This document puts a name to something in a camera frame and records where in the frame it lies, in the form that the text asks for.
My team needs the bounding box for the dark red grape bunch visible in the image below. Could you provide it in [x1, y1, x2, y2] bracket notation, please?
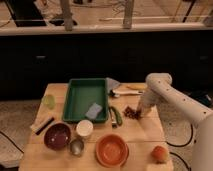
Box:
[123, 106, 140, 119]

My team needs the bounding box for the green plastic tray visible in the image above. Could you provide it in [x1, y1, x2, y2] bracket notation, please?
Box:
[62, 78, 108, 123]

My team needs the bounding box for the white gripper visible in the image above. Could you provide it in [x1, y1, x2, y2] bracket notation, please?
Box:
[136, 89, 160, 117]

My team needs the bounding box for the peach apple fruit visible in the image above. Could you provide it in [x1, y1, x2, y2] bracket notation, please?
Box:
[151, 146, 168, 163]

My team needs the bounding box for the small metal cup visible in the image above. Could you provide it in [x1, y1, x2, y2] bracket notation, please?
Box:
[69, 139, 84, 156]

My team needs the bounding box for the black floor cable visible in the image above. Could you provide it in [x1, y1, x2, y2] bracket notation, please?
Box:
[166, 123, 196, 171]

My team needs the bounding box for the orange red bowl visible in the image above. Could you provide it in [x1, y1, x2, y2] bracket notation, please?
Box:
[95, 134, 129, 168]

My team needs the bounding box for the blue sponge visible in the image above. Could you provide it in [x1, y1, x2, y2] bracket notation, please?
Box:
[85, 103, 102, 120]

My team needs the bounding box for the yellow banana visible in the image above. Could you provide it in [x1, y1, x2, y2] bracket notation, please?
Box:
[126, 84, 147, 91]

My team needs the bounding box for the purple bowl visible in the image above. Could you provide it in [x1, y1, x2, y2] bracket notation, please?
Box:
[44, 123, 71, 150]

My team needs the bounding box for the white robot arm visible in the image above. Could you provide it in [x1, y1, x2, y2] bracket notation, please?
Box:
[137, 73, 213, 171]

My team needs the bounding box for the wooden table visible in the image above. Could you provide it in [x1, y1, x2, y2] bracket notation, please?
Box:
[18, 82, 175, 171]

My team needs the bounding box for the white cup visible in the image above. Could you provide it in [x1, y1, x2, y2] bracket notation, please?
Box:
[76, 120, 93, 139]

